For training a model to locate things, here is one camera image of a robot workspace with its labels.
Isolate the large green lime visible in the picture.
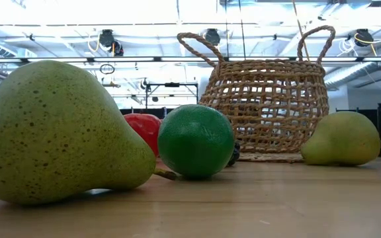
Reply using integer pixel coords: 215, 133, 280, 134
157, 104, 235, 180

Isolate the shiny red apple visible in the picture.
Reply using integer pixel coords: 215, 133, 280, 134
123, 113, 163, 158

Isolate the black grape bunch with leaves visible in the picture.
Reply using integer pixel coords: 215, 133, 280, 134
226, 139, 241, 167

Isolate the large speckled green pear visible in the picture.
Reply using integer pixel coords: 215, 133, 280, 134
0, 59, 179, 205

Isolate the small yellow-green pear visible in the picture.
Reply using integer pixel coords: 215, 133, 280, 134
300, 110, 381, 167

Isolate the black metal stand frame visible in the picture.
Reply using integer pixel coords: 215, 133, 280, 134
145, 81, 199, 106

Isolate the woven wicker basket with handles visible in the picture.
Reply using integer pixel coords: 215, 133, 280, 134
176, 25, 337, 163

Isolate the black ceiling cable reel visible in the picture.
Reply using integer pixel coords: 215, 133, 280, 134
98, 28, 116, 48
355, 28, 374, 48
110, 40, 125, 57
204, 28, 222, 47

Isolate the yellow hanging cable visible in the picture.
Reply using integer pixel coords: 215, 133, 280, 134
291, 0, 310, 62

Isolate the silver ventilation duct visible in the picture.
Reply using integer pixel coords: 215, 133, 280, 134
323, 49, 381, 91

